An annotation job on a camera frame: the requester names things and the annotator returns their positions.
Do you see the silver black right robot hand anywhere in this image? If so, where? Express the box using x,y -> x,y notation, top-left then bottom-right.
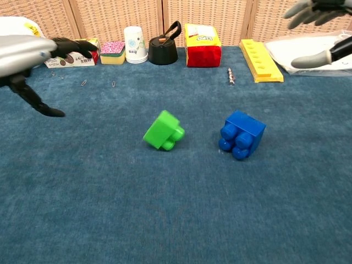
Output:
283,0 -> 352,69

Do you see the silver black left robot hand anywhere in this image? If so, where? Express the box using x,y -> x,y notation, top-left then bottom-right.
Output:
0,34 -> 100,118

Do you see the blue building block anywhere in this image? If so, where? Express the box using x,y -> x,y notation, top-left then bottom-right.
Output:
218,109 -> 267,161

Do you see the green toy block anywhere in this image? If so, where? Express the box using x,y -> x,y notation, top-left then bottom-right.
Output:
142,109 -> 186,151

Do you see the clear plastic zip bag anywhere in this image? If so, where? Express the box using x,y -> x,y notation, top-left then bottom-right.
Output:
265,29 -> 352,75

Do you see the yellow holed plastic tray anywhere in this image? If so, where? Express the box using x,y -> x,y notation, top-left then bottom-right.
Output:
238,38 -> 285,84

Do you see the chocolate cookie box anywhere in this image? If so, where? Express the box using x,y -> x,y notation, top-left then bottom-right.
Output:
43,37 -> 101,69

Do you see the yellow sponge patterned pink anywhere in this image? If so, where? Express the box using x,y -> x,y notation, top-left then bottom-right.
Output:
99,40 -> 127,65

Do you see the woven wooden folding screen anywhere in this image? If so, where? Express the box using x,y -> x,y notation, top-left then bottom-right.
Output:
0,0 -> 352,48

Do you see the yellow red snack bag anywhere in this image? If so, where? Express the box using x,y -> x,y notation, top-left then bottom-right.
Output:
184,23 -> 222,68

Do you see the white paper cup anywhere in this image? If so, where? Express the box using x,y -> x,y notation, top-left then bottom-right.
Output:
123,26 -> 149,64

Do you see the blue felt tablecloth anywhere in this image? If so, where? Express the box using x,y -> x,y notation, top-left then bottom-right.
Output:
0,45 -> 352,264

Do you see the black kettle with handle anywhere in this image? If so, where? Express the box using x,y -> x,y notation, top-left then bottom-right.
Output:
148,20 -> 183,66

